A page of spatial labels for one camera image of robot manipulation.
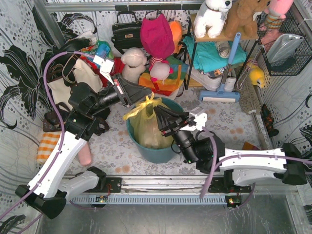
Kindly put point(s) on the dark butterfly ornament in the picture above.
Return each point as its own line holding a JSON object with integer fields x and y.
{"x": 268, "y": 121}

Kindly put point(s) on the black leather handbag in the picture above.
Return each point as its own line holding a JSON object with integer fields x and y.
{"x": 126, "y": 35}

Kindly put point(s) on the rainbow striped cloth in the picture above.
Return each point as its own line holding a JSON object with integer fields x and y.
{"x": 172, "y": 83}

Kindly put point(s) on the blue floor sweeper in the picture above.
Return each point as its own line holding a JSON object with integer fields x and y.
{"x": 220, "y": 95}

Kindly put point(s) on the orange checked cloth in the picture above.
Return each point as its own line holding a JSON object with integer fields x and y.
{"x": 46, "y": 146}

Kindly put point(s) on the red cloth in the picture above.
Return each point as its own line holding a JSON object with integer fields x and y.
{"x": 117, "y": 69}

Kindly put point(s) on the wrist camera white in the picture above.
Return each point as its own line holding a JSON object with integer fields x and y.
{"x": 196, "y": 120}
{"x": 106, "y": 65}

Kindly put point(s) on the pink plush toy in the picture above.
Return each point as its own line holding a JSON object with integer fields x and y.
{"x": 276, "y": 14}

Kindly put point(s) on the magenta fabric bag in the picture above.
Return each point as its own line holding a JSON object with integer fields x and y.
{"x": 156, "y": 37}

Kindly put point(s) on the yellow plush duck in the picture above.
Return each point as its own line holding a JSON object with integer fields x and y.
{"x": 256, "y": 74}

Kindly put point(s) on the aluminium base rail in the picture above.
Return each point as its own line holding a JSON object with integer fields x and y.
{"x": 187, "y": 184}

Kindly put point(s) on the colourful printed bag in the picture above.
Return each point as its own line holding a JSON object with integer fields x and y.
{"x": 101, "y": 49}

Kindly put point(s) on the white shoes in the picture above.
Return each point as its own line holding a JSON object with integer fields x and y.
{"x": 212, "y": 84}

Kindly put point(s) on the black hat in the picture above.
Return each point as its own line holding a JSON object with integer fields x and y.
{"x": 73, "y": 45}

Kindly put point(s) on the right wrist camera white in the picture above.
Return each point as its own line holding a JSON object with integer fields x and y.
{"x": 196, "y": 120}

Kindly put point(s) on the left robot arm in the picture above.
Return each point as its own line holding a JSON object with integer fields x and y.
{"x": 46, "y": 192}

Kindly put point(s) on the cream canvas tote bag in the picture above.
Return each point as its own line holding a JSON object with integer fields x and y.
{"x": 83, "y": 73}

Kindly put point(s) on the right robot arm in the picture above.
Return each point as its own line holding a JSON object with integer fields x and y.
{"x": 228, "y": 169}

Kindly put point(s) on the black wire basket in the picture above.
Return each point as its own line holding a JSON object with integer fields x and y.
{"x": 293, "y": 65}

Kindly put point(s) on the yellow trash bag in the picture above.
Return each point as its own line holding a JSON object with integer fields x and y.
{"x": 144, "y": 123}

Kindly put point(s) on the pink case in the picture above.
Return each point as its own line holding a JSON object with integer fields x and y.
{"x": 84, "y": 155}

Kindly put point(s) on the purple orange sock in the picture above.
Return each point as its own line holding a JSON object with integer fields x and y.
{"x": 249, "y": 147}

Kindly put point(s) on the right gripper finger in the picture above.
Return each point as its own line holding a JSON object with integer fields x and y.
{"x": 167, "y": 128}
{"x": 168, "y": 116}

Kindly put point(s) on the teal folded cloth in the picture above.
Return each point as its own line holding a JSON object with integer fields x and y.
{"x": 207, "y": 58}

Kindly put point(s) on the silver foil pouch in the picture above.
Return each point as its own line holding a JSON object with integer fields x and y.
{"x": 283, "y": 47}

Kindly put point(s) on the pink plush doll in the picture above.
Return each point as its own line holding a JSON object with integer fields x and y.
{"x": 159, "y": 69}

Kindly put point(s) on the white plush dog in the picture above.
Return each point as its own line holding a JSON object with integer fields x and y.
{"x": 211, "y": 17}

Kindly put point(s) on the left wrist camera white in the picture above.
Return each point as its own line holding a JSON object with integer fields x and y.
{"x": 106, "y": 65}

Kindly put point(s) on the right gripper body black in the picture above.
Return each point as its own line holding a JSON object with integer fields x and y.
{"x": 172, "y": 127}

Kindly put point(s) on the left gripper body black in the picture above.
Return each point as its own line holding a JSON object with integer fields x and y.
{"x": 122, "y": 90}

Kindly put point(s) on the teal trash bin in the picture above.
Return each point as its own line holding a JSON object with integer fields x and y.
{"x": 155, "y": 155}

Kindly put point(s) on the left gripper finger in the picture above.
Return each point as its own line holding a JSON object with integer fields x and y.
{"x": 132, "y": 92}
{"x": 126, "y": 104}

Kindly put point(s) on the brown teddy bear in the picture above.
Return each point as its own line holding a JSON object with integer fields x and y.
{"x": 242, "y": 14}

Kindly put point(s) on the black metal shelf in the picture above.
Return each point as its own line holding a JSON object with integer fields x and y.
{"x": 222, "y": 37}

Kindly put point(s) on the brown patterned bag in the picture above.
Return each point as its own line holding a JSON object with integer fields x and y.
{"x": 51, "y": 122}

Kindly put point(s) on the orange plush toy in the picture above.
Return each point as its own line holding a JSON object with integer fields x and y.
{"x": 176, "y": 30}

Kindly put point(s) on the cream plush lamb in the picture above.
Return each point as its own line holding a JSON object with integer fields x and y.
{"x": 134, "y": 61}

